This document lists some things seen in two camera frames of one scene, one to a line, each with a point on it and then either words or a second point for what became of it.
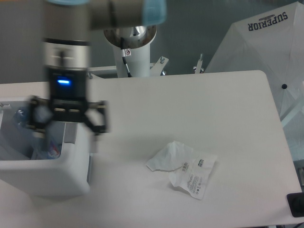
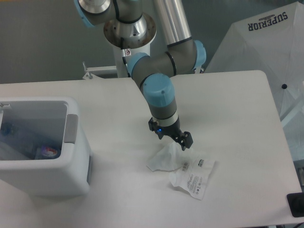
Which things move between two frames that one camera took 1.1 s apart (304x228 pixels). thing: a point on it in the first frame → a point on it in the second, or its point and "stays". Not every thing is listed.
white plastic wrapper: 191,171 stays
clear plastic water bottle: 48,147 → 44,147
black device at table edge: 296,203 stays
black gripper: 67,89 → 185,138
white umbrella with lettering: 272,42 stays
